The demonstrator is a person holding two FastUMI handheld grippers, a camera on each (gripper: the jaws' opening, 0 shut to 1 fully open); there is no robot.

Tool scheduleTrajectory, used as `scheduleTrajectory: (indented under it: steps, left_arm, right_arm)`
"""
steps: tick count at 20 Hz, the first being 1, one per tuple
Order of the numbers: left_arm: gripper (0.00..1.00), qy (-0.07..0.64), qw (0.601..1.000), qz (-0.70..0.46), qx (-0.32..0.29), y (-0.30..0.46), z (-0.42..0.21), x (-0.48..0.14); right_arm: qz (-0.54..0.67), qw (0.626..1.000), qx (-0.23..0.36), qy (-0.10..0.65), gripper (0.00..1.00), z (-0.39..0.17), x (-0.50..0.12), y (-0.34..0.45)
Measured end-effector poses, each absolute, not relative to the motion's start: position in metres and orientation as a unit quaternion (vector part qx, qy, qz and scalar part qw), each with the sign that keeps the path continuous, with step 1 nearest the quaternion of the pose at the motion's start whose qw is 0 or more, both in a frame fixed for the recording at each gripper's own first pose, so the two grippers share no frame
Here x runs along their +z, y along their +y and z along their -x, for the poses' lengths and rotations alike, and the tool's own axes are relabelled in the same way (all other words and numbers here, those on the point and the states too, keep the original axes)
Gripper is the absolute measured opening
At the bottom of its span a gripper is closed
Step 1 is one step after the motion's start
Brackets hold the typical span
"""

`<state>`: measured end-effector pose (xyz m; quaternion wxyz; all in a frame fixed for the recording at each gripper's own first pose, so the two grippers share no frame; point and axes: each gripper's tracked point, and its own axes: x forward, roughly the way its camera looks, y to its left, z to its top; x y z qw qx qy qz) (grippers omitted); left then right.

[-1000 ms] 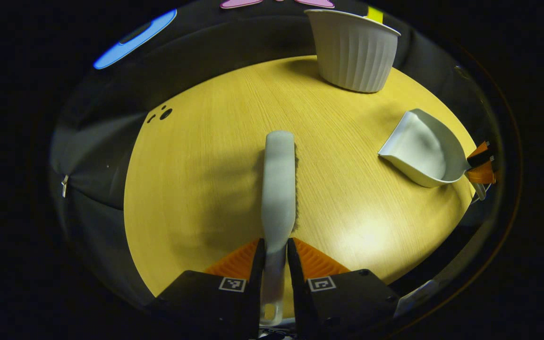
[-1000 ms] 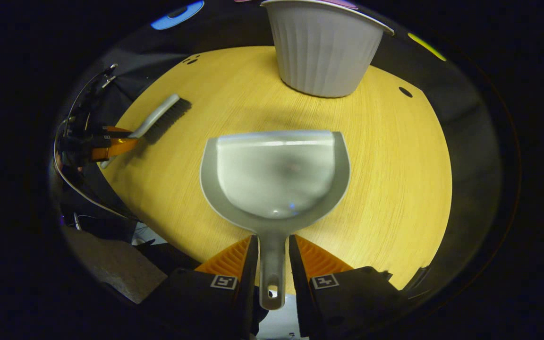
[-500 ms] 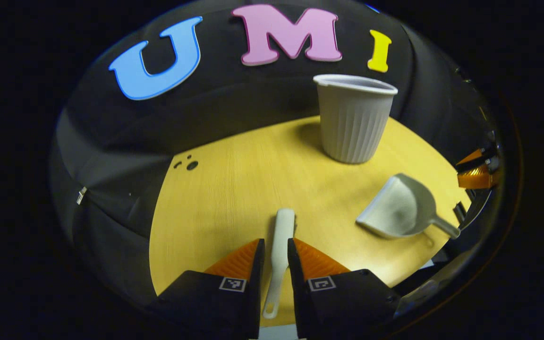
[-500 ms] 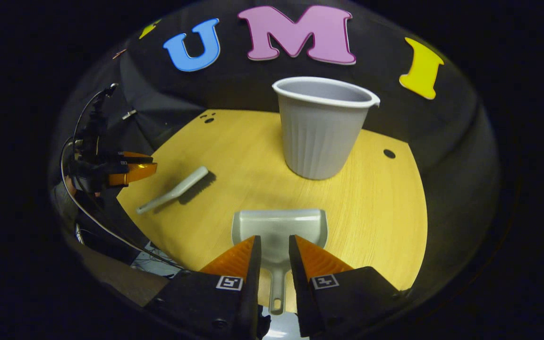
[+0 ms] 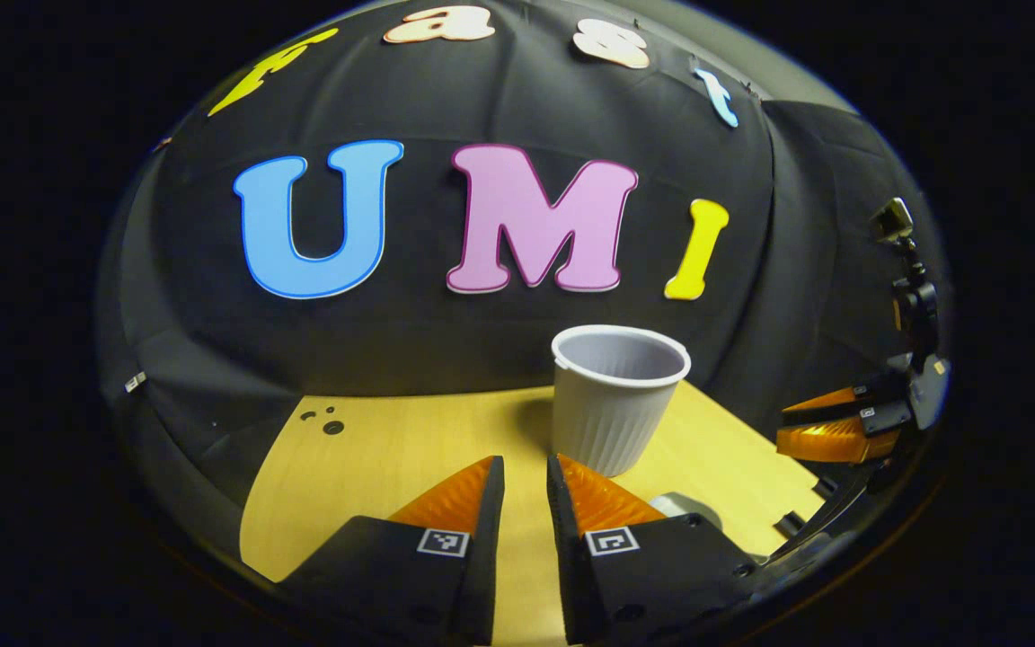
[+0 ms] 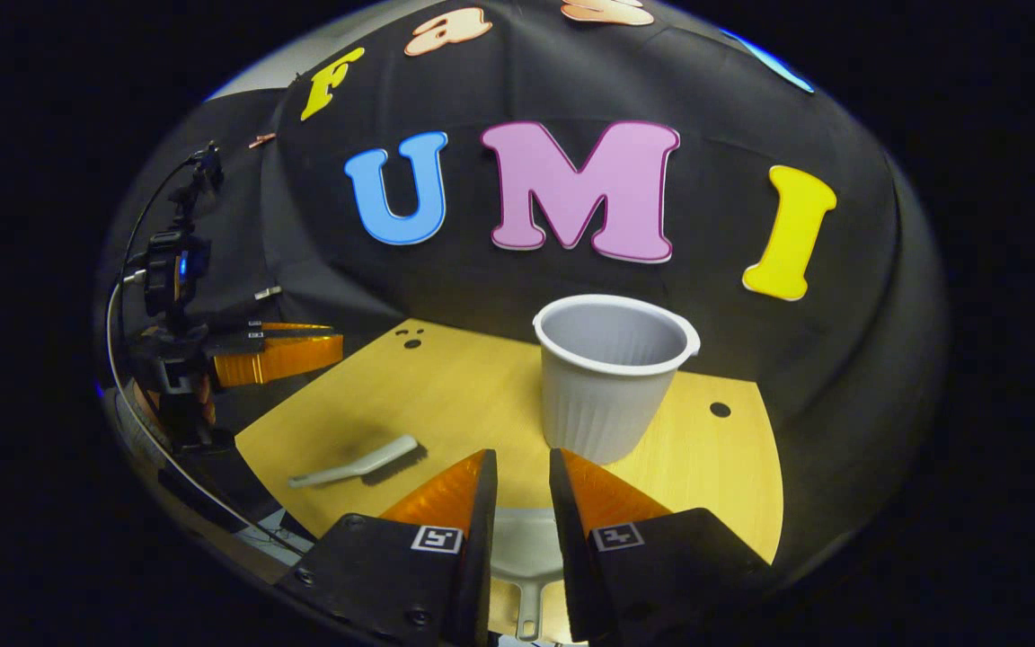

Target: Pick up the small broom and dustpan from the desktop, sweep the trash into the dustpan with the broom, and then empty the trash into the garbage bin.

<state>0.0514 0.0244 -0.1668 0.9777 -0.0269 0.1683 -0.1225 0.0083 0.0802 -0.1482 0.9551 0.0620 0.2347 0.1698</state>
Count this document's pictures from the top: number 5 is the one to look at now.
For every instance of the wooden desktop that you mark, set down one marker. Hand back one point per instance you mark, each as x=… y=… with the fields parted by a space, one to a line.
x=374 y=467

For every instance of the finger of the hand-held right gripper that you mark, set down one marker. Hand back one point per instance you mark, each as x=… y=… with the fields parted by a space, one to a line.
x=877 y=395
x=832 y=442

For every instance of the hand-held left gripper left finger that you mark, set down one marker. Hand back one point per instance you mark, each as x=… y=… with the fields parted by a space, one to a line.
x=473 y=557

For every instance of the grey ribbed garbage bin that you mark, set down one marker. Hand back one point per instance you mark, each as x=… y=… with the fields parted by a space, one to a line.
x=612 y=413

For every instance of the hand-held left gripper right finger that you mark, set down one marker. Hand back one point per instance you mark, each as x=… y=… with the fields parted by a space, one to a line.
x=571 y=557

